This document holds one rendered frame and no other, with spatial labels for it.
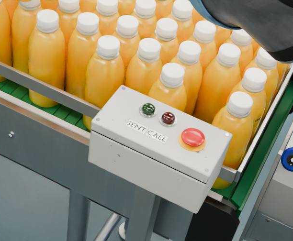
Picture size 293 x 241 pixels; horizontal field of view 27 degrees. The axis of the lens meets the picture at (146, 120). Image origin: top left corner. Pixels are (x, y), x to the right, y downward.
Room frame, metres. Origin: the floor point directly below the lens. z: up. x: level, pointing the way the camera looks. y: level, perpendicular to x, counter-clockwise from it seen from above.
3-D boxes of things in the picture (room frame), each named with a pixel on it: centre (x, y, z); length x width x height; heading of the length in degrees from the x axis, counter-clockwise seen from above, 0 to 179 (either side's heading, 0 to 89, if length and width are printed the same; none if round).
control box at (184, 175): (0.64, -0.03, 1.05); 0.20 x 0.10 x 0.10; 71
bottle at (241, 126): (0.73, -0.15, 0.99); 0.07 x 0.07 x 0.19
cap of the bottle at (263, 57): (0.87, -0.19, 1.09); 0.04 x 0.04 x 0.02
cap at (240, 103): (0.73, -0.15, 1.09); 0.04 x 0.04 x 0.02
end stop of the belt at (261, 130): (0.87, -0.24, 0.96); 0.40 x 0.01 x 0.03; 161
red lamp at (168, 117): (0.66, -0.03, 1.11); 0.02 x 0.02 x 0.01
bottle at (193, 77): (0.84, -0.05, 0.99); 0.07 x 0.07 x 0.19
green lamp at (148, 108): (0.67, 0.00, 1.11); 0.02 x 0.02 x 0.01
